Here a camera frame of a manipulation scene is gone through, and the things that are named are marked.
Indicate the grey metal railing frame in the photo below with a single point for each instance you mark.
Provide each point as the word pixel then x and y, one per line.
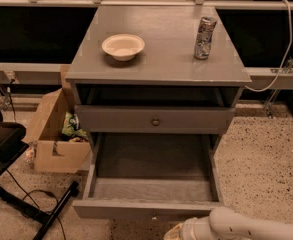
pixel 29 72

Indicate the green snack bag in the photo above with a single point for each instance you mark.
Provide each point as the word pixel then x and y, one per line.
pixel 71 127

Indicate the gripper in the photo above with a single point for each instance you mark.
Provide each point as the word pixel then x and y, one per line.
pixel 190 230

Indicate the white paper bowl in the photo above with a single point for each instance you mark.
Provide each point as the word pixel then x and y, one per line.
pixel 123 47

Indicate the grey drawer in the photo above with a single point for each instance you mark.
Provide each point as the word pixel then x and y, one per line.
pixel 151 176
pixel 145 119

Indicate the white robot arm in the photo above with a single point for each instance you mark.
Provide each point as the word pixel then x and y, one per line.
pixel 224 223

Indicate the black chair with stand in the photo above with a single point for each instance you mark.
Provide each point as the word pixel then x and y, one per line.
pixel 11 148

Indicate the open cardboard box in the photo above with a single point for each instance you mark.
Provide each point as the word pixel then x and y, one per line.
pixel 44 132

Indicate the crushed silver drink can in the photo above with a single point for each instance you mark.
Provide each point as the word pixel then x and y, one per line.
pixel 203 41

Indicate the grey wooden drawer cabinet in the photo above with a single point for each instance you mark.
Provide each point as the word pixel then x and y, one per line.
pixel 165 73

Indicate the grey top drawer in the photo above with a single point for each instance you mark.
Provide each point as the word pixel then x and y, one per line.
pixel 145 119

